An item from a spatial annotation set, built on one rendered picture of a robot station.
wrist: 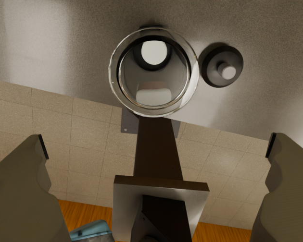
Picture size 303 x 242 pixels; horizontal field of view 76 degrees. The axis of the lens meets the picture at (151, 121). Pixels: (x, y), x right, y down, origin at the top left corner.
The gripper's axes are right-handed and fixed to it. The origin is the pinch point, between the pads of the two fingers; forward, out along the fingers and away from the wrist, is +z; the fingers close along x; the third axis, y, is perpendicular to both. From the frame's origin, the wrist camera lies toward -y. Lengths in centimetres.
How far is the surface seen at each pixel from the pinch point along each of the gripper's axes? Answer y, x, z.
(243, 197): 162, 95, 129
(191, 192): 46, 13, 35
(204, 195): 47, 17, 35
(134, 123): 71, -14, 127
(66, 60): 2.9, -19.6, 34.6
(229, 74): 4.5, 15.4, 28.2
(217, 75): 5.5, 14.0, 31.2
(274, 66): 4.5, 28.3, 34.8
